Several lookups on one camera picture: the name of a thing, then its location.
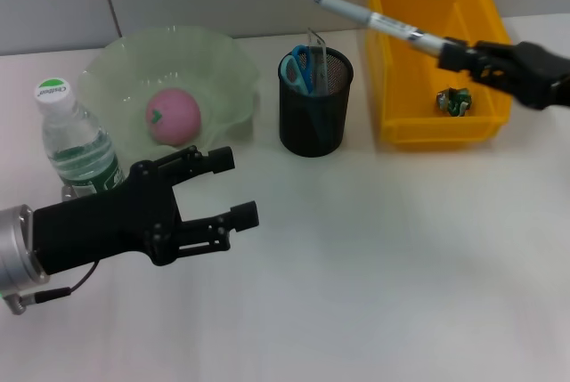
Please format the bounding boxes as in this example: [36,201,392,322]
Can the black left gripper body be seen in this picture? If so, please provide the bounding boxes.
[33,159,187,276]

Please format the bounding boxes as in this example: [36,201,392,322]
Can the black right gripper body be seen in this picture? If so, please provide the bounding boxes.
[471,40,570,111]

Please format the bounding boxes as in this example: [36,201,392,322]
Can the green plastic wrapper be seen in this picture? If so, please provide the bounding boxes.
[435,86,472,117]

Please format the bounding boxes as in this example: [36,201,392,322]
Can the pink toy peach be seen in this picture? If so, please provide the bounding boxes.
[144,87,202,148]

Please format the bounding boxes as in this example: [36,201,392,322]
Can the clear water bottle green label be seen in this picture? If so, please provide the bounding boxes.
[34,77,126,199]

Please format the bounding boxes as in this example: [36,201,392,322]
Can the grey silver pen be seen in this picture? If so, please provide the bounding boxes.
[301,0,447,56]

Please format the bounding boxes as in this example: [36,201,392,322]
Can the blue scissors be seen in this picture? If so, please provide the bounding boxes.
[280,45,331,139]

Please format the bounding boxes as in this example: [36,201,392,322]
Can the transparent plastic ruler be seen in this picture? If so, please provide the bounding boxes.
[305,28,331,96]

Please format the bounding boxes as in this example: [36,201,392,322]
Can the translucent green wavy fruit plate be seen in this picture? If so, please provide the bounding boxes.
[77,25,262,172]

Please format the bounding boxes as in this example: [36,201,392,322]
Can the black mesh pen holder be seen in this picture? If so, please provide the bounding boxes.
[277,45,355,158]

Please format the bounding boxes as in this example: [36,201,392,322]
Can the yellow plastic bin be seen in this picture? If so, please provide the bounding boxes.
[364,0,520,151]

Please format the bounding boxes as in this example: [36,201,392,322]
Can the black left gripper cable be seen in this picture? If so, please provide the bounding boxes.
[20,261,99,305]

